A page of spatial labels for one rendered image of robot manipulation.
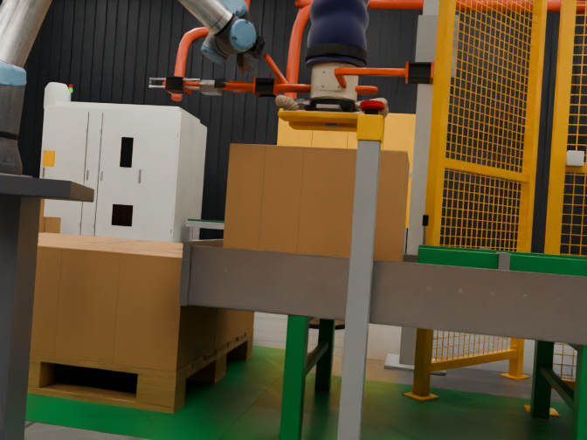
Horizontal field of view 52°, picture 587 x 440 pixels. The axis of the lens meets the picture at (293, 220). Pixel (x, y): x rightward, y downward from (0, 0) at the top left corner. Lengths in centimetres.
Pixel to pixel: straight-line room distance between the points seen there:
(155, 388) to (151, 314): 26
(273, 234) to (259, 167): 23
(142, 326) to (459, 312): 109
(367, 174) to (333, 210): 37
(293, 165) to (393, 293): 55
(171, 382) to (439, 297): 97
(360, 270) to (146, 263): 85
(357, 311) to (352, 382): 20
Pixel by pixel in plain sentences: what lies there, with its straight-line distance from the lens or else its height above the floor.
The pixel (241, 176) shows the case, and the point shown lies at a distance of 209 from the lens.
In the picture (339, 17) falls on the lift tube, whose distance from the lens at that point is 223.
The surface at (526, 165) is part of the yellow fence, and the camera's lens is 325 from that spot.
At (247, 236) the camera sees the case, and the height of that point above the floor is 64.
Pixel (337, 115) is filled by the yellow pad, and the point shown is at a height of 106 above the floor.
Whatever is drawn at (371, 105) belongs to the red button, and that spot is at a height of 103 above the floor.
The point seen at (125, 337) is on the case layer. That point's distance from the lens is 227.
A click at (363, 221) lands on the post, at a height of 71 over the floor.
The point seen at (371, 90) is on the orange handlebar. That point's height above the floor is 118.
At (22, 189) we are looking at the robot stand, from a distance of 143.
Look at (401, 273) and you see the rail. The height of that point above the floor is 56.
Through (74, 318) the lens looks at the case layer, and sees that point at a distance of 236.
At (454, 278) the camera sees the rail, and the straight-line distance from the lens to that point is 185.
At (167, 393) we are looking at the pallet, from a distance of 224.
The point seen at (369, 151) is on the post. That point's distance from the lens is 168.
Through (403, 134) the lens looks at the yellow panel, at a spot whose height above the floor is 216.
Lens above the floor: 69
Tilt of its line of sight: level
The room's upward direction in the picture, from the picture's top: 4 degrees clockwise
